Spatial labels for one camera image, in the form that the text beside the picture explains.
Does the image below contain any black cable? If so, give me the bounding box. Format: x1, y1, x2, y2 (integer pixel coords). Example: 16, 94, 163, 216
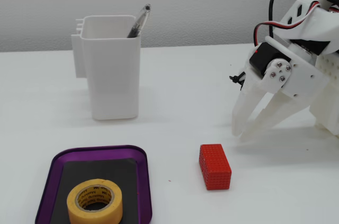
269, 0, 315, 41

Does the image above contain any red white black servo wire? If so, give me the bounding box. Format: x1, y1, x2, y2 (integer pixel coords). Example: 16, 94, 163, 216
253, 0, 323, 50

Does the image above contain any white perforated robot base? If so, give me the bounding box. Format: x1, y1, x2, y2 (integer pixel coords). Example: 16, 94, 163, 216
308, 51, 339, 139

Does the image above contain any clear black ballpoint pen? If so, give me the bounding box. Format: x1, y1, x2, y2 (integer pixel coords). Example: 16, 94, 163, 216
126, 3, 152, 39

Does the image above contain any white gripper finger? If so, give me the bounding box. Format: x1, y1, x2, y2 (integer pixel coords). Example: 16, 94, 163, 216
240, 59, 315, 140
231, 66, 265, 137

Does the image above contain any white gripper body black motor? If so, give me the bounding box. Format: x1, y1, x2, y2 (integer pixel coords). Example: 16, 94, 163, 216
248, 35, 329, 108

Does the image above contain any black tray liner mat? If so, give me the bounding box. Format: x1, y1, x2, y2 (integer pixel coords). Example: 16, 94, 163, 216
50, 157, 140, 224

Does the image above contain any purple metal tray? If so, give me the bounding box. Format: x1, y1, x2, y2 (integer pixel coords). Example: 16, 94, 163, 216
35, 144, 154, 224

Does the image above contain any red studded cube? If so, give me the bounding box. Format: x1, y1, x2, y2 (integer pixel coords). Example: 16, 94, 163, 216
199, 144, 233, 191

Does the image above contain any white plastic box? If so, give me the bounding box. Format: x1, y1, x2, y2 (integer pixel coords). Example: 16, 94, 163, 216
70, 15, 141, 121

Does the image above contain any yellow masking tape roll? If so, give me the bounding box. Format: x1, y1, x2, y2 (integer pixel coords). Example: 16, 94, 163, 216
66, 178, 124, 224

